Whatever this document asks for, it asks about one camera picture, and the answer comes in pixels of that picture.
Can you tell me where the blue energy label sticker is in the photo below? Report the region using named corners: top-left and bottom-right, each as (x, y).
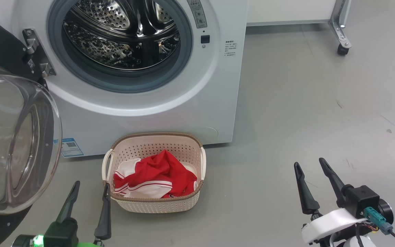
top-left (60, 138), bottom-right (84, 158)

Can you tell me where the grey warning sticker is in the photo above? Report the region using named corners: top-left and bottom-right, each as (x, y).
top-left (187, 0), bottom-right (208, 29)

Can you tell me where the perforated steel washer drum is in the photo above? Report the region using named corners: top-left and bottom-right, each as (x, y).
top-left (63, 0), bottom-right (181, 71)

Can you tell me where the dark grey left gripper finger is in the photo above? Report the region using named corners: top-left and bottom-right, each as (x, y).
top-left (55, 181), bottom-right (81, 223)
top-left (94, 184), bottom-right (112, 241)

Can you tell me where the round glass washer door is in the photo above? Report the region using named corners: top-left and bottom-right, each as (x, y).
top-left (0, 14), bottom-right (63, 247)

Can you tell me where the silver metal door hinge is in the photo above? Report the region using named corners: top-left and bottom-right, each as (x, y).
top-left (22, 28), bottom-right (57, 78)

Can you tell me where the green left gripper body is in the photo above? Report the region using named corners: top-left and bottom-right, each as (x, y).
top-left (11, 234), bottom-right (103, 247)

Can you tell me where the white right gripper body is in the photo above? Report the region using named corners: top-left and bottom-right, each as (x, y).
top-left (301, 199), bottom-right (394, 245)

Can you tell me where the white front-load washing machine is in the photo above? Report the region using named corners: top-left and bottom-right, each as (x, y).
top-left (0, 0), bottom-right (249, 158)

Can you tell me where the right camera cable teal plug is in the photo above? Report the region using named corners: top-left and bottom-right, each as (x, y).
top-left (364, 207), bottom-right (395, 247)

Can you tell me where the silver metal partition leg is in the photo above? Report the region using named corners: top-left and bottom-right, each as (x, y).
top-left (328, 0), bottom-right (352, 49)

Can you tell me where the washer drum opening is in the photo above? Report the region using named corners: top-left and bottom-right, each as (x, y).
top-left (48, 0), bottom-right (193, 94)

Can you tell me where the cream perforated laundry basket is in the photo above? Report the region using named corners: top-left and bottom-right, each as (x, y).
top-left (102, 132), bottom-right (207, 214)

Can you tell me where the white partition panel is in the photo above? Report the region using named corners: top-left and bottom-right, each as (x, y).
top-left (247, 0), bottom-right (338, 26)

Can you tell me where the round filter cover flap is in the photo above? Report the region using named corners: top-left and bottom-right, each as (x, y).
top-left (197, 127), bottom-right (219, 145)

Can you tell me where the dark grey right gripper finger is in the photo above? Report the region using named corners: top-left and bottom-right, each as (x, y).
top-left (319, 157), bottom-right (348, 208)
top-left (294, 162), bottom-right (321, 215)

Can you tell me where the red and white garment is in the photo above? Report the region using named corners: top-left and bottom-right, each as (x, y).
top-left (113, 150), bottom-right (198, 199)

